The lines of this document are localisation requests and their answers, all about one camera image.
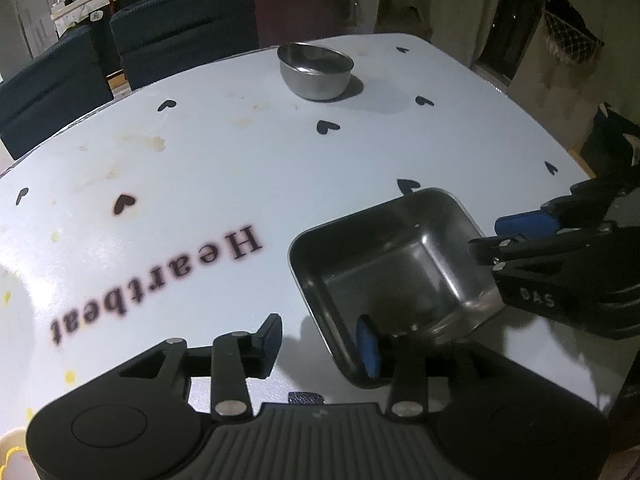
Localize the dark blue chair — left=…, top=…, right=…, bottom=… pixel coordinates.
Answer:
left=0, top=25, right=115, bottom=161
left=109, top=0, right=260, bottom=92

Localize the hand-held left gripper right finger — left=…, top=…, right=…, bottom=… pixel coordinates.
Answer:
left=355, top=314, right=503, bottom=419

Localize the beige curtain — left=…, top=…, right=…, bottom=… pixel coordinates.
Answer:
left=379, top=0, right=507, bottom=62

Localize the round steel bowl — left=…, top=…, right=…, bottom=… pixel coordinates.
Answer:
left=276, top=42, right=355, bottom=101

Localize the square steel container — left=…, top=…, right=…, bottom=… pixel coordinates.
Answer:
left=288, top=187, right=506, bottom=390

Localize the white net basket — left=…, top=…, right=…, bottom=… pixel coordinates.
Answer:
left=542, top=0, right=606, bottom=66

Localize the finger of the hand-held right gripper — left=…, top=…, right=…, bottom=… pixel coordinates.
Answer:
left=495, top=167, right=640, bottom=237
left=467, top=222, right=617, bottom=272

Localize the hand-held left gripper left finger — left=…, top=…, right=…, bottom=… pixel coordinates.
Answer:
left=117, top=312, right=284, bottom=419

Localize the floral bowl with yellow rim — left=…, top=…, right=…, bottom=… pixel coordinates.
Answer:
left=0, top=427, right=32, bottom=480

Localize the black bag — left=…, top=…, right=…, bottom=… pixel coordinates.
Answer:
left=580, top=102, right=640, bottom=179

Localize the mauve chair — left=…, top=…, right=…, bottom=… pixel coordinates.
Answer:
left=247, top=0, right=359, bottom=49

